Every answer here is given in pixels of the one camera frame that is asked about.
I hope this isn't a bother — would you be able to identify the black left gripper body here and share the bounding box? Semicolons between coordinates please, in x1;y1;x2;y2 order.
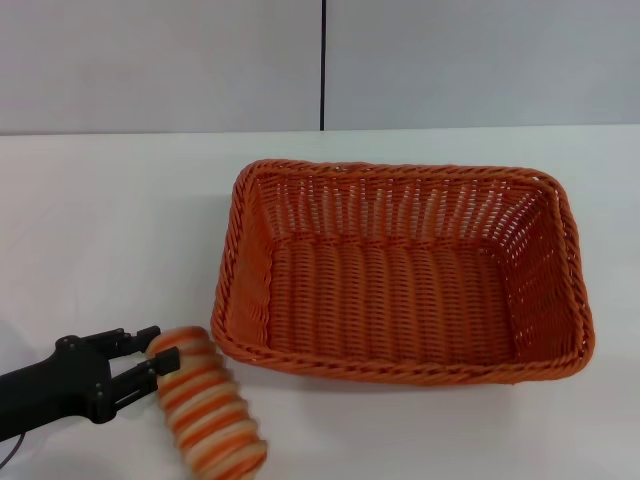
0;335;122;444

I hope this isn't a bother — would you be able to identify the orange striped toy bread roll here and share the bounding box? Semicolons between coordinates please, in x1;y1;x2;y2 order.
142;325;269;479

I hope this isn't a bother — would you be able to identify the orange woven plastic basket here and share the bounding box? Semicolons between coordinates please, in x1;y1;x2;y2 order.
209;158;599;388

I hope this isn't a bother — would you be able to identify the thin dark gripper cable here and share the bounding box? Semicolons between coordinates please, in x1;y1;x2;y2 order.
0;430;27;466

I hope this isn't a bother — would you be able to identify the dark vertical wall joint strip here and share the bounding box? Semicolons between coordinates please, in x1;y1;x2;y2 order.
319;0;328;132

